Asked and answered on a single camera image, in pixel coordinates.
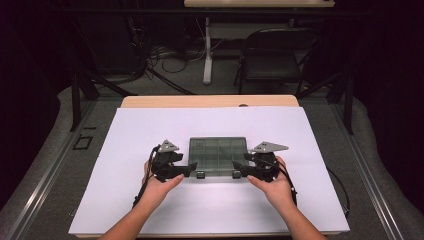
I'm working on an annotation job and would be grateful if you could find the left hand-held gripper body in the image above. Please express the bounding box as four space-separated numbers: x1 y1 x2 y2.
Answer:
149 139 188 184

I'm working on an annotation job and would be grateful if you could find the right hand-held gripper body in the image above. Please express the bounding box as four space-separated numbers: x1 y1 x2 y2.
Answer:
244 141 290 183

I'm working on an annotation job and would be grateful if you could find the translucent grey compartment box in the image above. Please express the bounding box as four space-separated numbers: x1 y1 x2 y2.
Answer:
188 136 250 180

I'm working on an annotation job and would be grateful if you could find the person's left hand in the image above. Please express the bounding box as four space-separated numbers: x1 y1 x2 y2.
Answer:
141 159 185 209

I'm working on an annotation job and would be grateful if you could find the person's right hand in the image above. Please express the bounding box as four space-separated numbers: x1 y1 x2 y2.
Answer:
246 155 297 210

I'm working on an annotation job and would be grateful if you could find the black folding chair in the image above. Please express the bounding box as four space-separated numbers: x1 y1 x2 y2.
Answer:
234 28 323 98

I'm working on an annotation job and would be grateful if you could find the black metal stand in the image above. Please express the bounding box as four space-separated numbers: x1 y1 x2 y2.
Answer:
69 64 136 133
295 69 355 136

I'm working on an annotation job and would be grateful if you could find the white-legged desk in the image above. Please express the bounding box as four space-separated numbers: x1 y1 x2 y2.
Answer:
183 0 336 86

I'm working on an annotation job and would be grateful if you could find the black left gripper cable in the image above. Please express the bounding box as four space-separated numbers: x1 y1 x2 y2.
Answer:
132 144 162 210

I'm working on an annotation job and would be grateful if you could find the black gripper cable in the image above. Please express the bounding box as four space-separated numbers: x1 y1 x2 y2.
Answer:
271 159 351 219
132 144 162 210

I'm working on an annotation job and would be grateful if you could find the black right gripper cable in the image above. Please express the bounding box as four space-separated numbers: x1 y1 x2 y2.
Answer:
271 159 351 219

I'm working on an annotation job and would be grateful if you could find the bundle of floor cables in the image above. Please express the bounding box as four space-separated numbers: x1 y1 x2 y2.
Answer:
144 39 209 75

